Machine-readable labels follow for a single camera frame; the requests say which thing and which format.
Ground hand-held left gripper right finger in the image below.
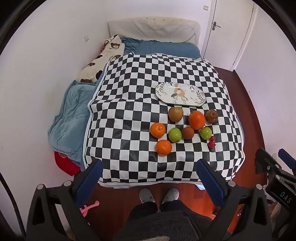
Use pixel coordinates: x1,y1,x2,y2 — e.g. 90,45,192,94
196,159,273,241

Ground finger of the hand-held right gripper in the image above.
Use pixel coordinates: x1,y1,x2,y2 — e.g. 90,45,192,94
279,149,296,174
255,148,284,176

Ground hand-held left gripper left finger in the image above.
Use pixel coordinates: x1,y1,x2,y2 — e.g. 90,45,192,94
25,159,103,241

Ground brownish red fruit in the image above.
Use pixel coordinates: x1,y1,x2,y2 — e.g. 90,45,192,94
182,127,195,140

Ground small tangerine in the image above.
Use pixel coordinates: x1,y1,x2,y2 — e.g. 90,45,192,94
150,122,166,138
156,139,173,155

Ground large orange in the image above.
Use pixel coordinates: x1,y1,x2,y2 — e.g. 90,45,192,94
188,110,206,130

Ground brown green fruit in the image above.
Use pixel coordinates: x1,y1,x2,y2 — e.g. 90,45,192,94
205,109,219,123

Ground red green apple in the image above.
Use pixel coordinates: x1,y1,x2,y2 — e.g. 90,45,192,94
168,107,184,122

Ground oval floral plate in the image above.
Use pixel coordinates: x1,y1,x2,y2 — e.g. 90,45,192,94
155,82,206,107

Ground pink plastic hanger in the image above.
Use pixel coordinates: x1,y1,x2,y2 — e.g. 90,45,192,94
79,201,100,217

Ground red cloth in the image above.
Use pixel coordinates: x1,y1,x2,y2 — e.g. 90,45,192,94
54,151,81,176

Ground person's dark clothed legs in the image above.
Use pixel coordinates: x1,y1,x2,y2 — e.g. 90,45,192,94
114,201,216,241

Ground blue quilt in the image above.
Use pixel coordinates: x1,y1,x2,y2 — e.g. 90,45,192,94
47,80,100,172

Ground black white checkered blanket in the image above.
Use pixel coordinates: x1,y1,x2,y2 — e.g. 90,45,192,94
83,53,245,189

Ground bear print pillow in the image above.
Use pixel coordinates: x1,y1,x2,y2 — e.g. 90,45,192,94
76,35,125,84

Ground white door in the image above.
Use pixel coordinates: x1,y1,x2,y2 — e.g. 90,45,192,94
201,0,258,71

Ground blue bedsheet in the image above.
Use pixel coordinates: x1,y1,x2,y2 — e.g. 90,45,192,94
120,37,201,59

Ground white padded headboard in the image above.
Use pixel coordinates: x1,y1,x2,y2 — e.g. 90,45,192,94
107,20,200,45

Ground black cable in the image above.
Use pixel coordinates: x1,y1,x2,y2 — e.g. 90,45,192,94
0,173,26,241

